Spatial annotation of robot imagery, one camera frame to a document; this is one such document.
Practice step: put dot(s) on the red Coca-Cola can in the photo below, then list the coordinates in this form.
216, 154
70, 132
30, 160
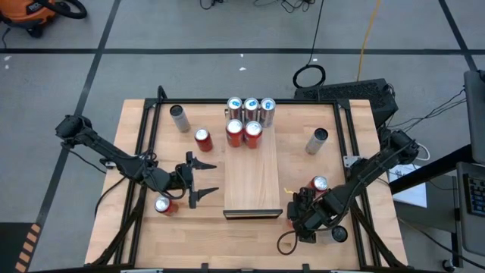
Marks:
164, 204
204, 142

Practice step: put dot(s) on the grey laptop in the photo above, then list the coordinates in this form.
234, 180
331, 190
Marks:
473, 227

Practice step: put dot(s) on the white paper sheet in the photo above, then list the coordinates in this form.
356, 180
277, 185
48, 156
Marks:
411, 191

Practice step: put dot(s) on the slim white beverage can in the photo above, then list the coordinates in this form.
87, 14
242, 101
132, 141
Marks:
316, 142
338, 234
181, 121

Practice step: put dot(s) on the black aluminium rig frame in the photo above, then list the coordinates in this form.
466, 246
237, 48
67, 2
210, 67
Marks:
189, 101

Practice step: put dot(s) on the orange shop vacuum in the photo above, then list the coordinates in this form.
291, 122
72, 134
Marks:
26, 13

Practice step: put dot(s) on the slim silver blue energy can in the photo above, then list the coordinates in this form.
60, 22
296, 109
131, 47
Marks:
234, 107
268, 112
251, 108

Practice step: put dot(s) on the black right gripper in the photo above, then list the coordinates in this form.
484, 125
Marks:
310, 212

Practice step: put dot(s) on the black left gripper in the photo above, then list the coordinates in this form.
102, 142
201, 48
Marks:
168, 180

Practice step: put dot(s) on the wooden shelf black metal frame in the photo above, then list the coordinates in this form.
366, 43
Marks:
252, 182

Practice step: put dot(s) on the black side desk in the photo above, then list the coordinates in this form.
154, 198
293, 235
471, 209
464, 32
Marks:
428, 170

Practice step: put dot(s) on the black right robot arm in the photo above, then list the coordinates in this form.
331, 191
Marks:
371, 170

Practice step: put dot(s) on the red soda can blue logo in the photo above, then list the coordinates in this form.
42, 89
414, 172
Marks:
290, 223
253, 138
319, 184
235, 136

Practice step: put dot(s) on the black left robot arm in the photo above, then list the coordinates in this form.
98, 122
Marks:
106, 151

